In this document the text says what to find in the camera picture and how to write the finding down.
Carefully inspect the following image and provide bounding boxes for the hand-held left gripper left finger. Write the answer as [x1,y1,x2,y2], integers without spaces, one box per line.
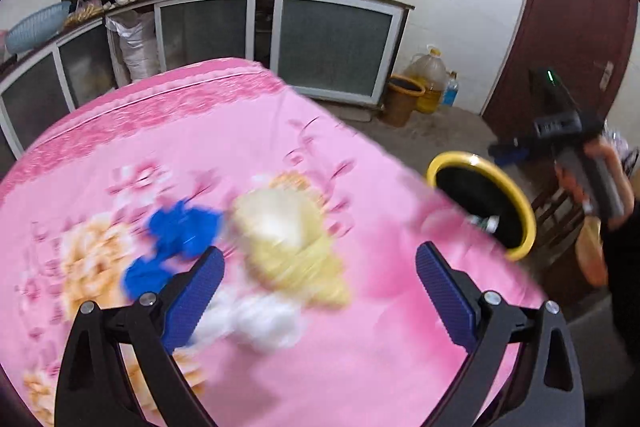
[54,246,226,427]

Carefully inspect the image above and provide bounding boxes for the person's right forearm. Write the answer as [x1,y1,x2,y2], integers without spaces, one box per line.
[575,212,613,288]

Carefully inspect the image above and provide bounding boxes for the blue plastic bottle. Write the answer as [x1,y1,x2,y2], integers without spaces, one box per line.
[440,71,459,108]

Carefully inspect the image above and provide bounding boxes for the person's right hand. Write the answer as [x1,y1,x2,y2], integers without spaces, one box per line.
[554,139,635,230]

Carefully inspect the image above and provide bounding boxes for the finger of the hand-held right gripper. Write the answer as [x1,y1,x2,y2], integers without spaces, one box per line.
[487,134,536,168]

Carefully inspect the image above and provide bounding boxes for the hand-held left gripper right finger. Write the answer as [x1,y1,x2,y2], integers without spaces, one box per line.
[416,242,586,427]

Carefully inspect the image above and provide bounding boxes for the dark red wooden door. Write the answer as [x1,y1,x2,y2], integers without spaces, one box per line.
[482,0,640,148]

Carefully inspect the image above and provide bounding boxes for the yellow plastic bag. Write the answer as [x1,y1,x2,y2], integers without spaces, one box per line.
[231,188,352,309]

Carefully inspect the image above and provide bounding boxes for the blue plastic basket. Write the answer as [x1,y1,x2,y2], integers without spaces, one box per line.
[5,1,72,55]

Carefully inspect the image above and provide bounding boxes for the blue glove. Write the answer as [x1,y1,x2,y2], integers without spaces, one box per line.
[124,201,224,300]

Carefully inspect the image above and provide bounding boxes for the large oil jug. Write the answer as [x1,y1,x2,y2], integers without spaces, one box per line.
[404,48,447,114]

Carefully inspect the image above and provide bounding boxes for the white tissue wad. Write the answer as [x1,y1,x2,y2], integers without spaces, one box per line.
[197,289,307,354]

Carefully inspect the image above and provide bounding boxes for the kitchen counter cabinet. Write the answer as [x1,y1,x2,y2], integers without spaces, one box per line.
[0,0,416,158]

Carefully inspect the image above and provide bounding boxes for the white woven sack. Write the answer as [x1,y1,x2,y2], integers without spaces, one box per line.
[105,10,161,80]

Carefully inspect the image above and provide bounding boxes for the clear bag of snacks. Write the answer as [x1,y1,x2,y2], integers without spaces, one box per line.
[65,0,104,25]

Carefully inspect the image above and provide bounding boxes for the black bin with yellow rim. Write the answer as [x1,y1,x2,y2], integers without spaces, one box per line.
[426,150,537,262]

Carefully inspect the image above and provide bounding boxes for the brown bucket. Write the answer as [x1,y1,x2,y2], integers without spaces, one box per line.
[382,75,426,128]

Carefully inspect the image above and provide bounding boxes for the pink floral tablecloth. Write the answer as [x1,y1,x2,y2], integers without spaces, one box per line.
[0,57,548,427]

